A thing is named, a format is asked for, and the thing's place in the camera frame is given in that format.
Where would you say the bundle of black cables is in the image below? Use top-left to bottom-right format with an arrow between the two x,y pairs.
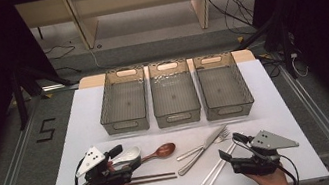
207,0 -> 266,42

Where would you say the black floor cable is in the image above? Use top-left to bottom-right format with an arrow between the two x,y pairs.
42,41 -> 82,79

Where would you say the brown wooden spoon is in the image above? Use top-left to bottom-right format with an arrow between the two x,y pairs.
138,142 -> 178,164

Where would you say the dark brown chopstick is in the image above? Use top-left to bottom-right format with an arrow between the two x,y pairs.
126,173 -> 179,185
130,170 -> 177,183

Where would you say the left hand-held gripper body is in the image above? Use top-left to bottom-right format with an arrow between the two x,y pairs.
70,140 -> 135,185

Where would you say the white looped cable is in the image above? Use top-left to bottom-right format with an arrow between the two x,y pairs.
289,49 -> 312,80

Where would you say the white ceramic spoon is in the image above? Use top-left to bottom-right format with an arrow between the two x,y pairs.
109,144 -> 144,168

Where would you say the transparent grey plastic bin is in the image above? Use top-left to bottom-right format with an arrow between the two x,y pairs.
146,55 -> 205,130
191,47 -> 257,124
91,64 -> 154,138

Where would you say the short aluminium rail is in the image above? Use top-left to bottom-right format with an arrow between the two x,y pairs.
41,79 -> 81,95

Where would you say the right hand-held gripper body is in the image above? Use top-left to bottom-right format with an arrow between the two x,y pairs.
225,123 -> 304,182

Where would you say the right hand-held gripper cable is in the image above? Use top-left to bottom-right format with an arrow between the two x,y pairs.
232,127 -> 302,185

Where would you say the white chopstick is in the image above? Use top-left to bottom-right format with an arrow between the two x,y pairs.
195,145 -> 247,185
188,142 -> 245,185

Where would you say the steel fork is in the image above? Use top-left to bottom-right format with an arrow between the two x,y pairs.
172,127 -> 235,162

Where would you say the black metal stand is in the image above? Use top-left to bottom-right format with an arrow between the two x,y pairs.
7,58 -> 81,132
231,10 -> 300,90

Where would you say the white floor cable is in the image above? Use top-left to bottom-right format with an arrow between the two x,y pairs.
86,44 -> 110,72

